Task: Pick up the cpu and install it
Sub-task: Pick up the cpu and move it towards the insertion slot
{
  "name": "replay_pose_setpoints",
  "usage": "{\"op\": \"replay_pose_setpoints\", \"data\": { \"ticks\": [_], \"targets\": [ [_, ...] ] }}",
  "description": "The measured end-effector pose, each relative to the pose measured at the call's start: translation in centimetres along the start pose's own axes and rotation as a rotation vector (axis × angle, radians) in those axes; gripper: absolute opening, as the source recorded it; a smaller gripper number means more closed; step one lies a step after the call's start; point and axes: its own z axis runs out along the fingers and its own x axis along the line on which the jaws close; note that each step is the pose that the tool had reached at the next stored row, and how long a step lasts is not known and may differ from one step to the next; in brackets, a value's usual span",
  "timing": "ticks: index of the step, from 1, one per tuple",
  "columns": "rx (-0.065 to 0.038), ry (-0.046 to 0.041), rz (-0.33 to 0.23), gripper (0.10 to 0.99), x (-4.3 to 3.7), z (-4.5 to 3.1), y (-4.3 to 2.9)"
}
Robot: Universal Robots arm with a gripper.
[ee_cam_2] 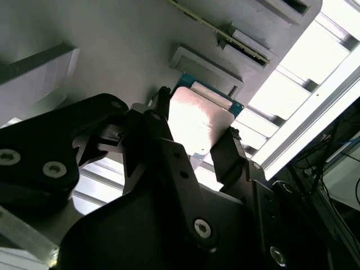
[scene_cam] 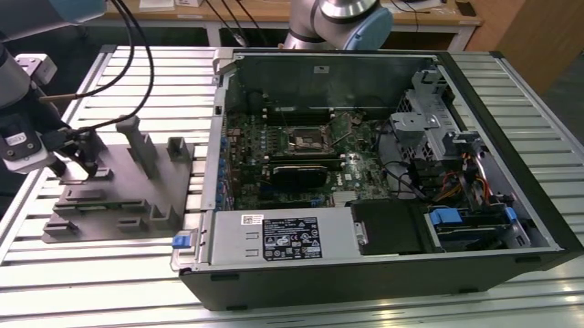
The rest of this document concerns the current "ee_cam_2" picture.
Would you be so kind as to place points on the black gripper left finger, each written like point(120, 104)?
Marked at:
point(33, 140)

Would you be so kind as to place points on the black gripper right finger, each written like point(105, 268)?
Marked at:
point(227, 160)

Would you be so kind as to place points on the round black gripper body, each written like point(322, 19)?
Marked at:
point(135, 233)

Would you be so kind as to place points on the silver CPU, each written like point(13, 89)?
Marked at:
point(197, 121)

